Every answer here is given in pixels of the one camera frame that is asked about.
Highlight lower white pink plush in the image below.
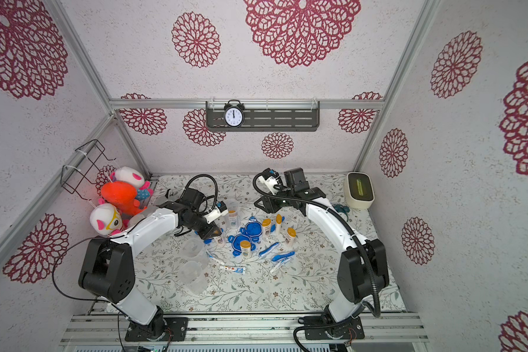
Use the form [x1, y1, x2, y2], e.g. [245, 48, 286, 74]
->
[89, 203, 128, 236]

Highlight red white toothpaste tube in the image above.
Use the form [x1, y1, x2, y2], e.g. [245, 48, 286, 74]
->
[221, 265, 246, 274]

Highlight white pink plush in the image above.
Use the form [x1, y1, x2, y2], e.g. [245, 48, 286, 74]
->
[89, 203, 128, 236]
[109, 167, 150, 190]

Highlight grey wall shelf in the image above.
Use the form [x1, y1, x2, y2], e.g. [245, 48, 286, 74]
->
[205, 101, 321, 132]

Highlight blue toothbrush upper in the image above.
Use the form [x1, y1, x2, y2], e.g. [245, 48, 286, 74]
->
[258, 242, 280, 258]

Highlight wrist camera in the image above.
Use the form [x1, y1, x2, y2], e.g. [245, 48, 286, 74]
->
[204, 202, 229, 224]
[258, 168, 285, 195]

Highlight wrapped toothbrush lower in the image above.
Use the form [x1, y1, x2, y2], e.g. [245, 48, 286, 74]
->
[270, 258, 292, 274]

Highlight blue toothbrush middle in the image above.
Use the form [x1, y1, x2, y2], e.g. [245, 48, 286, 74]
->
[271, 251, 295, 263]

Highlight black wire basket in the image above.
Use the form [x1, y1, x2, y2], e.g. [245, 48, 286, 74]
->
[59, 139, 117, 204]

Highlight black alarm clock on shelf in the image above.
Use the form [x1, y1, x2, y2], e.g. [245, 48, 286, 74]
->
[224, 99, 245, 128]

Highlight upper right blue lid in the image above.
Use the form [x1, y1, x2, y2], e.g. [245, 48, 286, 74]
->
[240, 216, 263, 243]

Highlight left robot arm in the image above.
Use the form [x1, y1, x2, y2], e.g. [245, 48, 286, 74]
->
[78, 189, 228, 341]

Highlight lower middle blue lid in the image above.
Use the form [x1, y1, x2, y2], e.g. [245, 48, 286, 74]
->
[227, 234, 256, 257]

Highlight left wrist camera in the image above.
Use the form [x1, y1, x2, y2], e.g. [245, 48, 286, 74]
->
[204, 202, 229, 224]

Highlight red plush toy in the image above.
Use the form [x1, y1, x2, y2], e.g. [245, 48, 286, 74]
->
[101, 181, 145, 216]

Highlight upper white pink plush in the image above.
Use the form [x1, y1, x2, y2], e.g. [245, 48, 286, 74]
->
[109, 167, 150, 190]

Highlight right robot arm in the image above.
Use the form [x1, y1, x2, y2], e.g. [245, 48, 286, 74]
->
[252, 168, 390, 324]

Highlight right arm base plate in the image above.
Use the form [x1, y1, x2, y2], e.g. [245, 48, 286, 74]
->
[298, 315, 365, 341]

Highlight teal alarm clock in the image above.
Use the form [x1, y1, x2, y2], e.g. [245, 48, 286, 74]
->
[334, 204, 350, 221]

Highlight clear plastic container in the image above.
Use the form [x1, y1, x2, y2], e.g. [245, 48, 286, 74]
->
[177, 261, 208, 295]
[178, 238, 209, 265]
[224, 199, 240, 230]

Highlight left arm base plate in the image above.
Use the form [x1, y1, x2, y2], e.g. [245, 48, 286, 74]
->
[124, 317, 189, 343]

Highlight blue toothbrush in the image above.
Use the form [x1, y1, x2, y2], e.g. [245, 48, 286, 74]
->
[258, 242, 280, 258]
[271, 251, 295, 263]

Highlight slim yellow cap tube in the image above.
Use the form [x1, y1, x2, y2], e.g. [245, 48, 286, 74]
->
[228, 210, 238, 229]

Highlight blue lid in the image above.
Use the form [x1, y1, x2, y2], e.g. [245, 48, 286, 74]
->
[240, 216, 263, 243]
[227, 234, 256, 257]

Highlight cream box with green window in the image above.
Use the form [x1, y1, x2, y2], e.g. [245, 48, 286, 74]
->
[343, 172, 375, 210]

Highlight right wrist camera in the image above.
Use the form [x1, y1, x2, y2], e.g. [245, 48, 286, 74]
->
[258, 168, 285, 195]

